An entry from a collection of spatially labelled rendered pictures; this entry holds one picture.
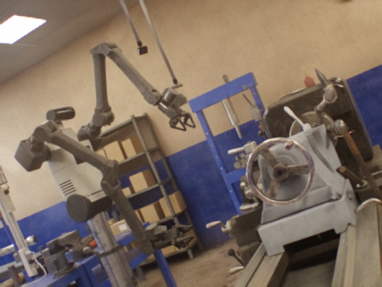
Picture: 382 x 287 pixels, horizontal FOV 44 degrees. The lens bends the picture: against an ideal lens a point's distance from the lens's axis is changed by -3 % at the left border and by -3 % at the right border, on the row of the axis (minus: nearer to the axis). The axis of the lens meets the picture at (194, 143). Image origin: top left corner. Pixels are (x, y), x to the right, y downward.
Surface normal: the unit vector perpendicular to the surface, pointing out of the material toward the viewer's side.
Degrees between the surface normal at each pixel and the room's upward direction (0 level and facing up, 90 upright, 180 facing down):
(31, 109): 90
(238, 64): 90
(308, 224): 90
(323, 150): 79
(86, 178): 90
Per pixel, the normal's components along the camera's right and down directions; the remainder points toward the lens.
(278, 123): -0.33, 0.12
